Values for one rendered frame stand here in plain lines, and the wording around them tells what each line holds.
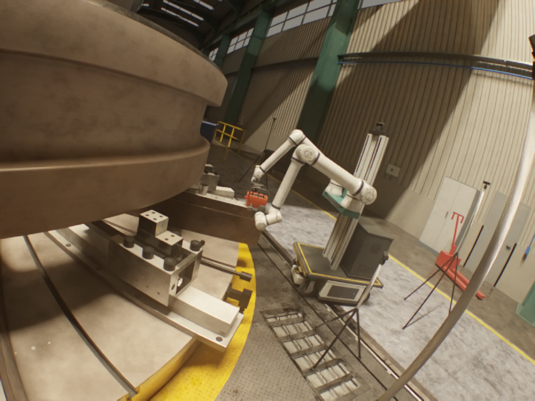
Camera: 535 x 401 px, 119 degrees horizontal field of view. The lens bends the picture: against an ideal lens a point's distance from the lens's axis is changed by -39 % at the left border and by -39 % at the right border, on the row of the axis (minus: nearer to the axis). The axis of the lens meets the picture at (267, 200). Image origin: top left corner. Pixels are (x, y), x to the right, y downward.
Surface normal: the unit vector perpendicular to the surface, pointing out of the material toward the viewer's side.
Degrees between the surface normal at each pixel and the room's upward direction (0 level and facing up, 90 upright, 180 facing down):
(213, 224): 90
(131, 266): 90
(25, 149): 50
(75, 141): 62
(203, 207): 90
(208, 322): 72
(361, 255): 90
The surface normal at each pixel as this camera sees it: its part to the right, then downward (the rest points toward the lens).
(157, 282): -0.24, 0.19
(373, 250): 0.09, 0.30
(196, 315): -0.13, -0.11
